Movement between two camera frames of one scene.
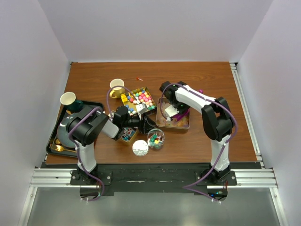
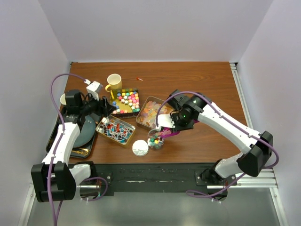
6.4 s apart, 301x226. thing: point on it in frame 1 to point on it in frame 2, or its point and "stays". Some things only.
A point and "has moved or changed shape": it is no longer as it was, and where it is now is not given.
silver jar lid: (140, 148) stays
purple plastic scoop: (181, 115) has moved or changed shape
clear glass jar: (155, 138) stays
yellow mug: (118, 90) to (114, 82)
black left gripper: (146, 124) to (105, 108)
